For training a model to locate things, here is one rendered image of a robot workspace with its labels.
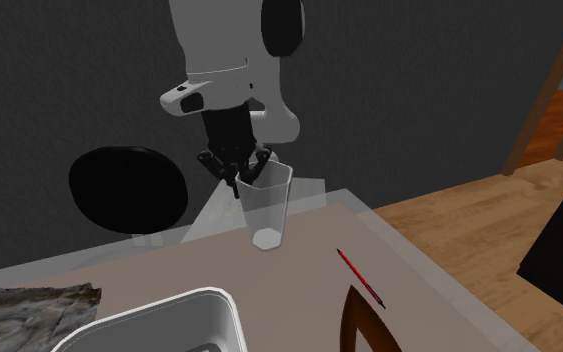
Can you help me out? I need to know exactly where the grey crumpled cloth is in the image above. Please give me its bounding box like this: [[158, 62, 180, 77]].
[[0, 282, 103, 352]]

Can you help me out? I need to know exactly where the clear drinking glass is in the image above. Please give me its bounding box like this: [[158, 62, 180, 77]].
[[234, 159, 294, 252]]

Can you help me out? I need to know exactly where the wooden door frame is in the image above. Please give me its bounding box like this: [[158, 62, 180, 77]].
[[500, 0, 563, 177]]

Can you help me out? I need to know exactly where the black round object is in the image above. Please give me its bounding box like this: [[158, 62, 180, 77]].
[[68, 145, 190, 236]]

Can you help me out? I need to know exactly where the brown wooden chair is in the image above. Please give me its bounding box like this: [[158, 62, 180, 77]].
[[339, 284, 403, 352]]

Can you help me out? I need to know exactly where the red pen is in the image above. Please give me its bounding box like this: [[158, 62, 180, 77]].
[[336, 247, 387, 310]]

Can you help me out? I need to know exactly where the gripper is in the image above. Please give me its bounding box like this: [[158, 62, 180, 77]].
[[197, 104, 273, 200]]

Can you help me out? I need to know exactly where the white basin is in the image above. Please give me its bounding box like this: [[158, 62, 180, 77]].
[[49, 286, 249, 352]]

